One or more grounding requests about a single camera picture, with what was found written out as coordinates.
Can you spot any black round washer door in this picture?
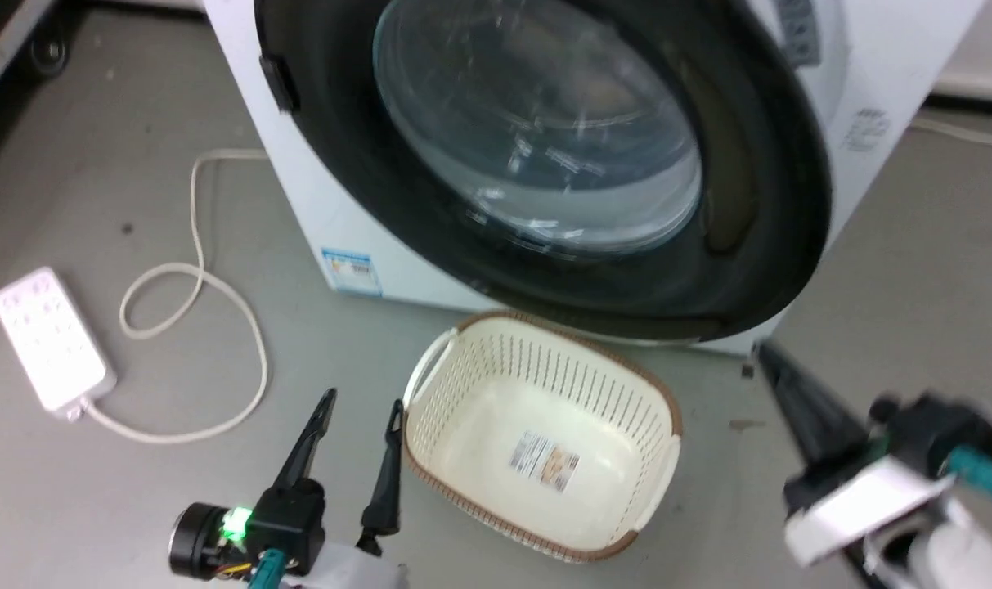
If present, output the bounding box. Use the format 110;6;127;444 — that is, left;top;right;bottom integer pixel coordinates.
254;0;833;344

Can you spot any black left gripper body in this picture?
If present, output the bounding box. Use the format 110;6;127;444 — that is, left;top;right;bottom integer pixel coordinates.
168;478;409;589

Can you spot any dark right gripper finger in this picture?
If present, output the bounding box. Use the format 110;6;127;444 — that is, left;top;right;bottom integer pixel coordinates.
755;341;869;469

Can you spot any beige floor cable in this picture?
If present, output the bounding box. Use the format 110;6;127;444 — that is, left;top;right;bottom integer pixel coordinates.
909;117;992;150

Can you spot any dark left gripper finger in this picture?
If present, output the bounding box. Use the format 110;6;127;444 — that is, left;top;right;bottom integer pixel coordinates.
272;388;339;494
359;398;406;538

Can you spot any white front-load washing machine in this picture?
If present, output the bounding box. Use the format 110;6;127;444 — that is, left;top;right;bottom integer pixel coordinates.
202;0;990;357

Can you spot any teal right gripper cable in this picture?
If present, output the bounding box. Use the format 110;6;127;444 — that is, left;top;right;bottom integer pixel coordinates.
945;446;992;515

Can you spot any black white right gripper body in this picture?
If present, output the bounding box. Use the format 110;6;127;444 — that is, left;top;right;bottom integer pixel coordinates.
782;393;992;569

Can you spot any printed basket label sticker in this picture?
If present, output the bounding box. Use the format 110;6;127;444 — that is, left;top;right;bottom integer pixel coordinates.
508;431;581;493

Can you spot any white power strip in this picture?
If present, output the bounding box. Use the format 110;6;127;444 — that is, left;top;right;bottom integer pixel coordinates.
0;266;119;414

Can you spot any cream plastic laundry basket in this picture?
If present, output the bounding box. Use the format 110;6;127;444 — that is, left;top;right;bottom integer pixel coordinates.
402;310;684;564

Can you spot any blue energy label sticker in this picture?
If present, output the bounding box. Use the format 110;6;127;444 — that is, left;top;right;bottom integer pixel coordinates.
321;248;383;296

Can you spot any white power strip cable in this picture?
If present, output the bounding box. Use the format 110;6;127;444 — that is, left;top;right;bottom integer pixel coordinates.
64;148;271;446

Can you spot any teal left gripper cable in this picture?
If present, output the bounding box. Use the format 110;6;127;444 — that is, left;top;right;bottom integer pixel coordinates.
249;548;287;589

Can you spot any teal gripper cable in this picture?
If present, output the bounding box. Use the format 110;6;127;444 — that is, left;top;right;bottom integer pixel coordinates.
249;548;287;589
945;446;992;515

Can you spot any black caster wheel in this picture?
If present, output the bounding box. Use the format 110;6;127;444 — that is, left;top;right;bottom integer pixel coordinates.
29;29;73;79

